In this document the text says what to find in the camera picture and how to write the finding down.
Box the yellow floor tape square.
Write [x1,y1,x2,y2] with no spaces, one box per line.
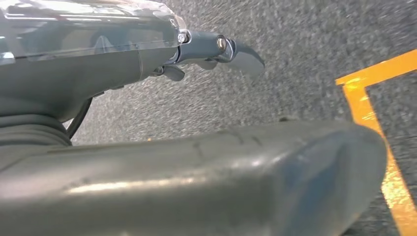
[335,49,417,236]

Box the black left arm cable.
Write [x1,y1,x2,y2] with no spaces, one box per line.
[66,97,94,140]

